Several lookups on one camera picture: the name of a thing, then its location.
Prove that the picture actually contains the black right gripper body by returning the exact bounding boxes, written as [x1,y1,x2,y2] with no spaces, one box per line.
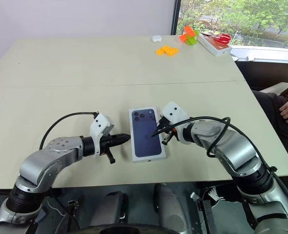
[157,116,179,142]

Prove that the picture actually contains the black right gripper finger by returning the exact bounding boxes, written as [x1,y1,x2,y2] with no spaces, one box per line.
[162,133,175,145]
[151,126,172,137]

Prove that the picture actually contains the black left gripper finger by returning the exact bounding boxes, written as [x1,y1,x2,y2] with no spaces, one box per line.
[112,138,131,147]
[113,133,131,141]

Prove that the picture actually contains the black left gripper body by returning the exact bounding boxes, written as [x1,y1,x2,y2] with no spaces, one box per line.
[100,133,116,164]

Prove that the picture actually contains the phone box lid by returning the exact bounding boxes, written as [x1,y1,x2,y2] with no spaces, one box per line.
[128,105,167,164]

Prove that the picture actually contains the grey rounded shape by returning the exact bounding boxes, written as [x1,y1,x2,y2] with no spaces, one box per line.
[89,191,129,229]
[153,183,191,231]

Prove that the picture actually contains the yellow building blocks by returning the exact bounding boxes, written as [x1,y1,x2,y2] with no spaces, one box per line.
[155,45,180,58]

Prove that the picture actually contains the black upright bar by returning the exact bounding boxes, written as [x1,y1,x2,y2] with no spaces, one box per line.
[199,199,217,234]

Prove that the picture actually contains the green building block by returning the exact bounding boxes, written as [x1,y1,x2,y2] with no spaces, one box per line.
[185,30,199,46]

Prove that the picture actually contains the orange building block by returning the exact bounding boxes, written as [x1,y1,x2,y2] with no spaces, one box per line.
[179,26,196,43]

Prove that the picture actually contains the white tray with red scissors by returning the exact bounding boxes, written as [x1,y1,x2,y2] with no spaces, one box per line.
[197,33,233,58]

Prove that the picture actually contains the red scissors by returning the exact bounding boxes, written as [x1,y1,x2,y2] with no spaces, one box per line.
[213,34,232,45]

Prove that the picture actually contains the person's dark trousered leg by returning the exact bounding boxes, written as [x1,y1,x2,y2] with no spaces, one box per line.
[252,90,288,172]

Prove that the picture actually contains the beige seat cushion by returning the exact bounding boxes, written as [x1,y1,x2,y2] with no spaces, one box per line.
[258,81,288,95]

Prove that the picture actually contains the white window sill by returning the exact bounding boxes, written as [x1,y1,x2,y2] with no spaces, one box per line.
[230,45,288,65]

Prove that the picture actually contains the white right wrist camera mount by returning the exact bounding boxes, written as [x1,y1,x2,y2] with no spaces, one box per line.
[160,101,191,145]

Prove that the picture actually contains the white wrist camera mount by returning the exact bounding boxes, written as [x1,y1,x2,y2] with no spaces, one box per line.
[160,101,191,145]
[89,112,115,156]

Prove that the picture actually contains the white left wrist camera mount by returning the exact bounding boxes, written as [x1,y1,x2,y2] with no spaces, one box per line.
[89,112,115,156]

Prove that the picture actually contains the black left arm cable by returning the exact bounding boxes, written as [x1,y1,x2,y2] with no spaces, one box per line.
[39,111,99,151]

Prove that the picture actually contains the black window frame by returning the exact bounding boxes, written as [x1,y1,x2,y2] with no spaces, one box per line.
[170,0,182,36]

